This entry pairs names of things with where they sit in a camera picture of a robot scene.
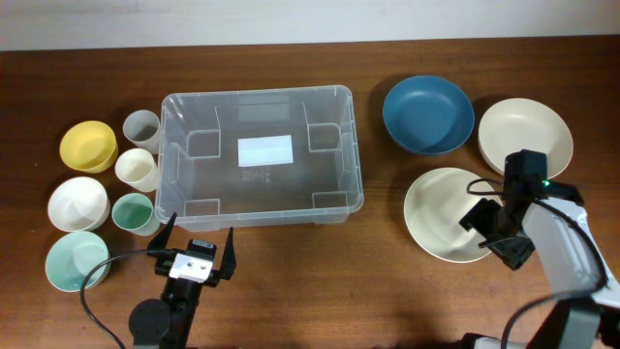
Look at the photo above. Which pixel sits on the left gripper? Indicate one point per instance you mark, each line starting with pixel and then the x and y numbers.
pixel 228 265

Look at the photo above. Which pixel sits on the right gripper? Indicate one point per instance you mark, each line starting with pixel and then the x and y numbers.
pixel 514 253

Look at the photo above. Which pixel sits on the beige plate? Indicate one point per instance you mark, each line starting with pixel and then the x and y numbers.
pixel 518 123

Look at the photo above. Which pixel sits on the cream plate front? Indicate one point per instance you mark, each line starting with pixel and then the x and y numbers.
pixel 432 209

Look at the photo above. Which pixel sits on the blue plate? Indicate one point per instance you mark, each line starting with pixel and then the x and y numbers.
pixel 428 115

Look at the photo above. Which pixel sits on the white bowl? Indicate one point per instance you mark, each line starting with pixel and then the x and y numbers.
pixel 78 204

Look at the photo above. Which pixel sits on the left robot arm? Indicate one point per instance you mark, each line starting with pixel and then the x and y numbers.
pixel 166 322

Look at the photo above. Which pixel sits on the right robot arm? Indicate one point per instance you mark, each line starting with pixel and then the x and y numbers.
pixel 548 218

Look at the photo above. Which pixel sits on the green cup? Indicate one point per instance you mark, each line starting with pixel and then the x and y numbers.
pixel 134 213

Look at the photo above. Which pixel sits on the clear plastic storage bin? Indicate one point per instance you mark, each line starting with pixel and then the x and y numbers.
pixel 200 178

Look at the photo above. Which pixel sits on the cream cup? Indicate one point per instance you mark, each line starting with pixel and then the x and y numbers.
pixel 137 168

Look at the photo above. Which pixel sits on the mint green bowl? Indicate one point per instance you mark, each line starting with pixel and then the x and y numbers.
pixel 72 257

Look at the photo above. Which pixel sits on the grey cup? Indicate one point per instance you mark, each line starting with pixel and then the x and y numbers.
pixel 143 129

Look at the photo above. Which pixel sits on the yellow bowl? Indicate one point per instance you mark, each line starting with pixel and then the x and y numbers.
pixel 90 147

